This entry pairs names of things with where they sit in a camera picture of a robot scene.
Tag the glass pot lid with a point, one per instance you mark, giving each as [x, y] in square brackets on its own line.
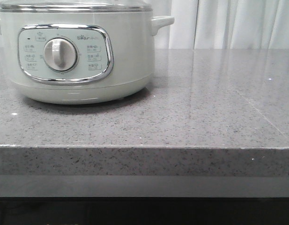
[84, 6]

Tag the pale green electric cooking pot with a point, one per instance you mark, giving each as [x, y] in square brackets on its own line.
[115, 54]

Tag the beige pot control knob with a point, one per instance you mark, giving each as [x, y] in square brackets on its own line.
[60, 54]

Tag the white curtain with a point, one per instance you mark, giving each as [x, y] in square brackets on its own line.
[223, 24]

